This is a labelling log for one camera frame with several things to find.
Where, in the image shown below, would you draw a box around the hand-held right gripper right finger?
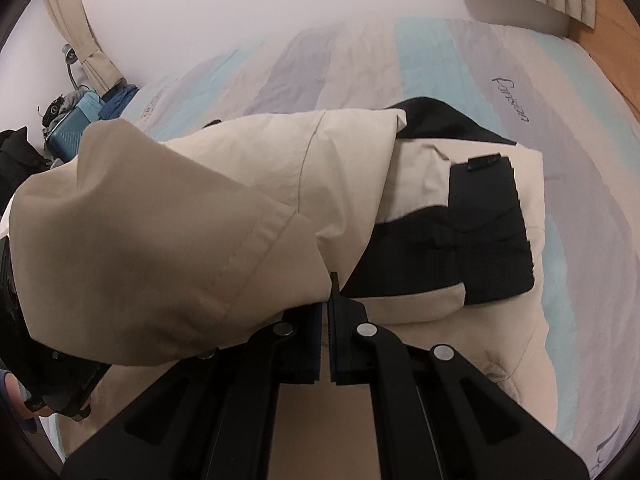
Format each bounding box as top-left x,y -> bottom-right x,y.
327,272 -> 588,480

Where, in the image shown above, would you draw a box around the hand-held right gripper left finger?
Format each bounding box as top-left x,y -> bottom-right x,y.
60,302 -> 323,480

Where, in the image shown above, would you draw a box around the beige black hooded jacket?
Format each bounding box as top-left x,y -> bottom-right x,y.
0,97 -> 558,480

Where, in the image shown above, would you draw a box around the dark blue clothes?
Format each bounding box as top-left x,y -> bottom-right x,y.
97,85 -> 140,121

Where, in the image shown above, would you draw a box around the person's left hand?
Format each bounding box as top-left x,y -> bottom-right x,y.
17,395 -> 55,420

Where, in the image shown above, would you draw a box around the black backpack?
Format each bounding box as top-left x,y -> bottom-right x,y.
0,127 -> 51,211

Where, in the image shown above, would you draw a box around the teal suitcase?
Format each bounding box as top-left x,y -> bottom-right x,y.
45,91 -> 103,161

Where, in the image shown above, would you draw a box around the black white cloth bundle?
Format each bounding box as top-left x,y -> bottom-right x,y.
40,89 -> 83,128

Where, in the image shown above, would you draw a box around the light blue towel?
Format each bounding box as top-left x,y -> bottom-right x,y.
74,91 -> 102,122

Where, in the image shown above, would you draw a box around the striped bed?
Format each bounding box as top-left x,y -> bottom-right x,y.
40,15 -> 640,480

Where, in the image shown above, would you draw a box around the wooden headboard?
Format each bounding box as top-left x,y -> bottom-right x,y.
570,0 -> 640,91

